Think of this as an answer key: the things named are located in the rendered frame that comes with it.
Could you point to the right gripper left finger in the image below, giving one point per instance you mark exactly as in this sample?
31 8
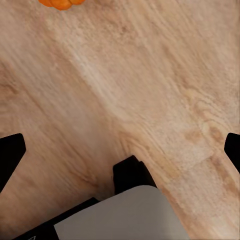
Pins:
12 149

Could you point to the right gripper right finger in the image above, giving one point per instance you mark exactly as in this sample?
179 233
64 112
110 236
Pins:
232 149

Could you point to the pumpkin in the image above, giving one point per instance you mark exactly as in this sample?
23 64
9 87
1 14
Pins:
61 4

